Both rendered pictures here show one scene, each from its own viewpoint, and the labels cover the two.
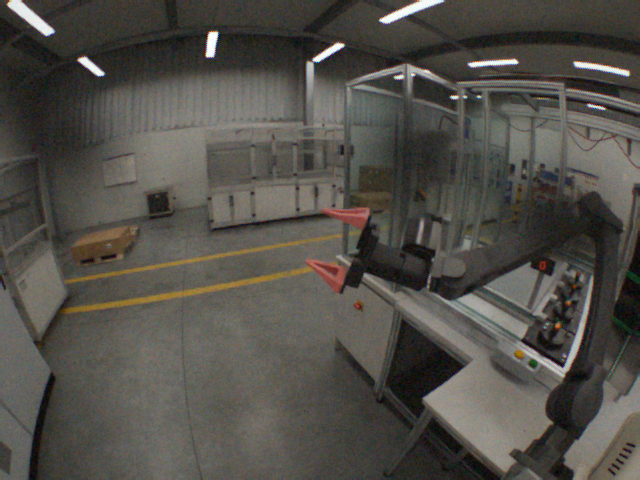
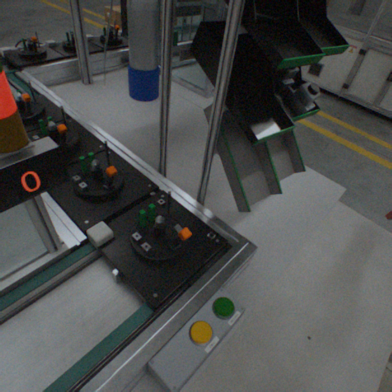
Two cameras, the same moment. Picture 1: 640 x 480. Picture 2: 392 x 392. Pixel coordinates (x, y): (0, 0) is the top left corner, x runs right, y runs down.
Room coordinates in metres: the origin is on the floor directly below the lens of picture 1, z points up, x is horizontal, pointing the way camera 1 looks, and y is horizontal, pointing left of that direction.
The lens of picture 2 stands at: (0.57, -0.58, 1.50)
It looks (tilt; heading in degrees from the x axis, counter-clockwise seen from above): 45 degrees down; 243
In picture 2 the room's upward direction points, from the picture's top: 9 degrees clockwise
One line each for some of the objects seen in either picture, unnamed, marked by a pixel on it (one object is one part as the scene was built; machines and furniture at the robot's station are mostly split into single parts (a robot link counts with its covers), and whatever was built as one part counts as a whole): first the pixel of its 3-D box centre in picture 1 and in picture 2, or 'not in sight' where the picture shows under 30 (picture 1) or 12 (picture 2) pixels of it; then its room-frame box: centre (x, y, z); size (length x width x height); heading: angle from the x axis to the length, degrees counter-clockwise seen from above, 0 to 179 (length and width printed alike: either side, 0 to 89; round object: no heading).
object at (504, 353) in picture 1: (515, 361); (198, 338); (0.45, -0.71, 0.93); 0.21 x 0.07 x 0.06; 27
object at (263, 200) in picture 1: (276, 168); not in sight; (5.77, 0.97, 1.13); 3.26 x 1.46 x 2.25; 116
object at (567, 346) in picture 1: (550, 339); (159, 240); (0.47, -0.94, 0.96); 0.24 x 0.24 x 0.02; 27
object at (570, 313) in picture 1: (566, 306); (97, 171); (0.58, -1.17, 1.01); 0.24 x 0.24 x 0.13; 27
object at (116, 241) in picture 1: (102, 245); not in sight; (3.34, 4.24, 0.20); 1.20 x 0.80 x 0.41; 116
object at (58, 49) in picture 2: not in sight; (74, 39); (0.61, -2.37, 1.01); 0.24 x 0.24 x 0.13; 27
